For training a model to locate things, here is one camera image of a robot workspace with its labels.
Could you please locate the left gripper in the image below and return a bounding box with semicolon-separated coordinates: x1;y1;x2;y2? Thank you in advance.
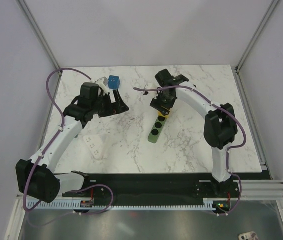
90;89;128;118

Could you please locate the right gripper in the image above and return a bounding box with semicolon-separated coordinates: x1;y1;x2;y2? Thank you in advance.
150;87;176;116

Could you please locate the yellow cube socket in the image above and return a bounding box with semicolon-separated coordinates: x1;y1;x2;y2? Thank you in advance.
158;111;170;119

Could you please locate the blue cube socket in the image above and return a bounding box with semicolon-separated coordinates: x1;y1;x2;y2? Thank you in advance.
108;75;121;90

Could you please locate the green power strip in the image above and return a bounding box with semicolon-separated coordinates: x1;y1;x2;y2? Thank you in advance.
147;112;169;144

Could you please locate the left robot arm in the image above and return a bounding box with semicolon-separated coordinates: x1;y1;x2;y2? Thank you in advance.
15;82;129;203

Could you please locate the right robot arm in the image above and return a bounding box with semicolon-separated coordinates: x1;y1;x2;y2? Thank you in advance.
150;69;238;197

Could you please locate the white power strip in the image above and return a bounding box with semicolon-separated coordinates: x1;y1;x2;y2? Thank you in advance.
83;134;110;160

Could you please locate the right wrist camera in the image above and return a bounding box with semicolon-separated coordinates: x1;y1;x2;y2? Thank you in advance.
143;83;159;98

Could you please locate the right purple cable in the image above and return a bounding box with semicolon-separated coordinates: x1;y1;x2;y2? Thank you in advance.
133;84;248;201

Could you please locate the purple cable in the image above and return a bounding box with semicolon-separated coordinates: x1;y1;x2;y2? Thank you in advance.
133;84;248;201
22;67;94;213

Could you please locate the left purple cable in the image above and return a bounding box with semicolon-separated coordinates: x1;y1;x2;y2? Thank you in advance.
22;67;94;213

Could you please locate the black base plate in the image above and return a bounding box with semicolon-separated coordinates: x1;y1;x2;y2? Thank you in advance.
63;173;240;206

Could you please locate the white cable duct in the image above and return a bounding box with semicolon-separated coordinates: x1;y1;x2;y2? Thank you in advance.
35;198;216;211

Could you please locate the left aluminium frame post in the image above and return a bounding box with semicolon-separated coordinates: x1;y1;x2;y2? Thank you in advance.
17;0;64;76

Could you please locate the aluminium frame post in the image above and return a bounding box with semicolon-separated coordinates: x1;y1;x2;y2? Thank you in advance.
232;0;281;75
17;0;64;76

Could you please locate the right aluminium frame post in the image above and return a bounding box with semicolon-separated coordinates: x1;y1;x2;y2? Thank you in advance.
232;0;281;75

